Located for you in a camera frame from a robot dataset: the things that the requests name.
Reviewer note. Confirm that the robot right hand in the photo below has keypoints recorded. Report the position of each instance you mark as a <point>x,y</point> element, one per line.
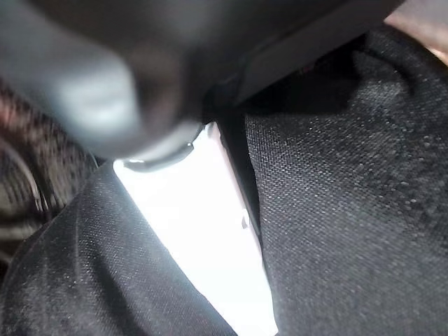
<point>196,210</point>

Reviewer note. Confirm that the black garment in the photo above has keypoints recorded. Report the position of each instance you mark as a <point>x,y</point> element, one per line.
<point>350,210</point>

